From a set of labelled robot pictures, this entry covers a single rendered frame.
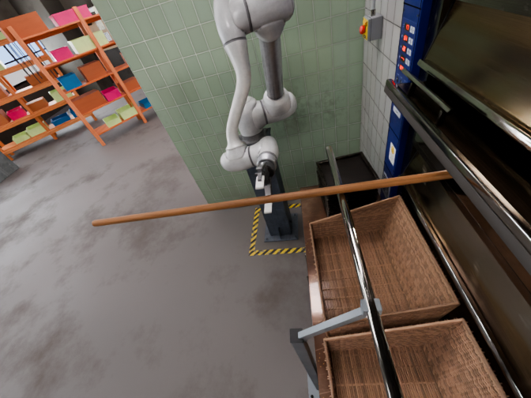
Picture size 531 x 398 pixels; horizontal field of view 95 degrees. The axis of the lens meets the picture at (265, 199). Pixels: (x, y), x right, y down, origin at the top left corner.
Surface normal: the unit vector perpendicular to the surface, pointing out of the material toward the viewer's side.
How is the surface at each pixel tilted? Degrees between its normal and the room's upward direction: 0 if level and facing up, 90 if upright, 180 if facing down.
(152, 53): 90
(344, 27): 90
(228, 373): 0
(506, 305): 70
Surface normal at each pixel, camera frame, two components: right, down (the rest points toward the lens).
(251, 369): -0.23, -0.70
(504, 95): -0.99, -0.11
